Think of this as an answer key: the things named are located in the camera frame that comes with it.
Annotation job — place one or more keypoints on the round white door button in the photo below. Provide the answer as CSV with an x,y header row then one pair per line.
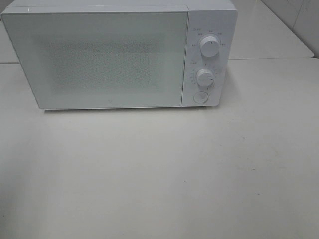
x,y
201,97

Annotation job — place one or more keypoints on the white timer knob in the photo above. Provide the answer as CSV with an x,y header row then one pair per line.
x,y
205,77

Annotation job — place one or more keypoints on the white microwave door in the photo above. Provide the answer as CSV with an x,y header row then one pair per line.
x,y
101,60

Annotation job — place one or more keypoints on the upper white power knob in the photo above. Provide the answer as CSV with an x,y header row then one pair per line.
x,y
209,46

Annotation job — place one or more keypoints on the white microwave oven body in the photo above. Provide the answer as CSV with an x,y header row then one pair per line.
x,y
110,54

